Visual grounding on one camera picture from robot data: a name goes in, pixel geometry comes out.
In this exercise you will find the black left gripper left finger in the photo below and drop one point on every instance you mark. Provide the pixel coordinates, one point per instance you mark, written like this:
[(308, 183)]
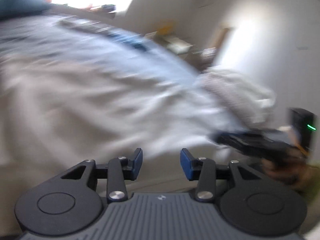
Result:
[(115, 172)]

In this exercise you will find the black device green light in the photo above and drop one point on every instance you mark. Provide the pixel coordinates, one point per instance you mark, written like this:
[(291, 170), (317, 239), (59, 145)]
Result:
[(303, 123)]

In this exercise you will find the grey bed blanket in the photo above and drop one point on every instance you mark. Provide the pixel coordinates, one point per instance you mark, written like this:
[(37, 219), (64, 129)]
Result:
[(68, 96)]

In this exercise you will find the white shelf unit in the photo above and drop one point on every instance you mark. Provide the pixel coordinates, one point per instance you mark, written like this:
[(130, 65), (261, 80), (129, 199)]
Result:
[(170, 42)]

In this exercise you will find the cardboard box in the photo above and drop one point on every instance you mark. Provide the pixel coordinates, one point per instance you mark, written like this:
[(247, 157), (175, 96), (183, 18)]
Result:
[(218, 41)]

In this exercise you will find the cream white garment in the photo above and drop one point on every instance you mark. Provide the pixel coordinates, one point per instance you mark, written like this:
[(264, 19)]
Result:
[(249, 101)]

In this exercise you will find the yellow box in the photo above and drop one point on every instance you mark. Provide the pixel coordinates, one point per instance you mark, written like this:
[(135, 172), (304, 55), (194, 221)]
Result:
[(165, 28)]

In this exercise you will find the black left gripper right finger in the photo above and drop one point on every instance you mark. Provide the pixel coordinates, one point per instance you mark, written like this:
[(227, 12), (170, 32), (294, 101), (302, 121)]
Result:
[(206, 172)]

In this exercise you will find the teal blue duvet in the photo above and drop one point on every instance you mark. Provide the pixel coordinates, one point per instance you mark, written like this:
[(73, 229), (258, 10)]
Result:
[(22, 8)]

